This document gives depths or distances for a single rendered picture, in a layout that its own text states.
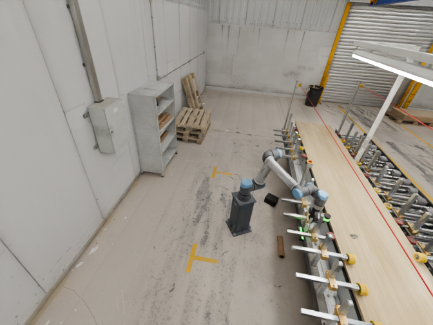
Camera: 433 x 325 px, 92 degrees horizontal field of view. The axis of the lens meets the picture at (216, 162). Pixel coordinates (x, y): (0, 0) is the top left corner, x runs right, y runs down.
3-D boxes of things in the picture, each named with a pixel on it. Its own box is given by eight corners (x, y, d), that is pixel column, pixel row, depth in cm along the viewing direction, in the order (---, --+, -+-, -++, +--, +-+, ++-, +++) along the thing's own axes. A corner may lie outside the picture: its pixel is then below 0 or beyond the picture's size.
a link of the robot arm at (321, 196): (323, 187, 186) (332, 195, 179) (318, 198, 193) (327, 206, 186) (315, 190, 183) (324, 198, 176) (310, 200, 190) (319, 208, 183)
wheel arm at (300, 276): (295, 278, 164) (296, 276, 161) (294, 274, 166) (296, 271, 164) (363, 292, 158) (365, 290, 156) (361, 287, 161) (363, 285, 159)
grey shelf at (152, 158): (141, 174, 404) (127, 93, 316) (158, 150, 478) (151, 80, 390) (163, 177, 400) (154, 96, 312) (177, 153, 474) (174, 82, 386)
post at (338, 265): (316, 295, 178) (339, 264, 151) (316, 290, 181) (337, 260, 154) (321, 296, 178) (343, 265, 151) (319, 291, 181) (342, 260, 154)
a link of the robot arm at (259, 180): (247, 184, 286) (267, 146, 229) (258, 180, 293) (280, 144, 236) (252, 193, 278) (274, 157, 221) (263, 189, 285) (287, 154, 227)
